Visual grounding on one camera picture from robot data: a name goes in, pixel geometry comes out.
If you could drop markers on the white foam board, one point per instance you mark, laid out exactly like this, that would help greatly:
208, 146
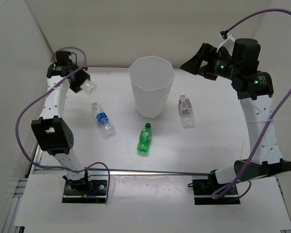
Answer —
141, 204

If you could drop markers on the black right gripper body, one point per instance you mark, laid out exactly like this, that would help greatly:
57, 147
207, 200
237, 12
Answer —
220, 66

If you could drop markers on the clear bottle white barcode label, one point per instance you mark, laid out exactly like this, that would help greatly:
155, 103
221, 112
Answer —
186, 112

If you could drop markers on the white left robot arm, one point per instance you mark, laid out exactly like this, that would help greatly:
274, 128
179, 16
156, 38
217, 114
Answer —
51, 131

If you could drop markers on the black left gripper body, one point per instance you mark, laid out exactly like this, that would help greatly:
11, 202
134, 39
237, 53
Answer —
73, 67

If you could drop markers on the green plastic soda bottle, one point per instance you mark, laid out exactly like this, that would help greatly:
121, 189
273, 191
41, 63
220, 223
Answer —
145, 139

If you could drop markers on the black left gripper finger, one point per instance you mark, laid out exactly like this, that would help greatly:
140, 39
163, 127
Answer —
81, 76
75, 88

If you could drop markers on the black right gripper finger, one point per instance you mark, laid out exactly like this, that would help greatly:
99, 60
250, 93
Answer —
198, 63
208, 75

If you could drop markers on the clear unlabelled plastic bottle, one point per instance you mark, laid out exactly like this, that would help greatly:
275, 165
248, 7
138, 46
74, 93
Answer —
89, 87

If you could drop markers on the aluminium table edge rail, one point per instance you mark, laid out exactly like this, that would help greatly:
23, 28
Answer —
123, 172

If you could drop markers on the white zip tie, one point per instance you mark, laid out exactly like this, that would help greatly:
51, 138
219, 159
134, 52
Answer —
228, 43

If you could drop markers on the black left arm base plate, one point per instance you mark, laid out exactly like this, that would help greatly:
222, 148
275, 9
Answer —
86, 190

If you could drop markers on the white octagonal plastic bin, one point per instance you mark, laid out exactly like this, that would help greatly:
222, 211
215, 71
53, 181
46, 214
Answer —
151, 81

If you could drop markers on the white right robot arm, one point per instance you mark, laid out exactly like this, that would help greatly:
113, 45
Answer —
255, 92

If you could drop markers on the clear bottle blue label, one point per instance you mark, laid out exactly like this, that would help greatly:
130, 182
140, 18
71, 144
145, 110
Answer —
103, 120

